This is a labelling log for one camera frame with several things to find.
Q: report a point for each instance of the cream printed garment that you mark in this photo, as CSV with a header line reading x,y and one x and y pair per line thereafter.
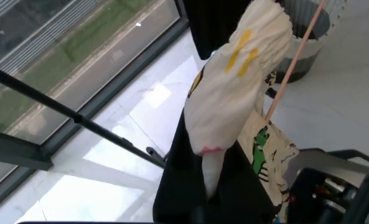
x,y
227,93

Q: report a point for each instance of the black garment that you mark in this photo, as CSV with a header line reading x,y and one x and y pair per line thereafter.
x,y
178,186

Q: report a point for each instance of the pink clothes hanger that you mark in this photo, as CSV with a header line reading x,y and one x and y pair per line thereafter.
x,y
292,65

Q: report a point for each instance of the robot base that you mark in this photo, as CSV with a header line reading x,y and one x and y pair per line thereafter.
x,y
327,193

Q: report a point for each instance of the black clothes rack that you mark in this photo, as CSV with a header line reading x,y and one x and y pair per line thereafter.
x,y
78,119

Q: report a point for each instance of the white laundry basket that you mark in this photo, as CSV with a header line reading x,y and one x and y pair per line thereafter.
x,y
315,46

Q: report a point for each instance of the window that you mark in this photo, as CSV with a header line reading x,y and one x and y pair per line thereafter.
x,y
47,37

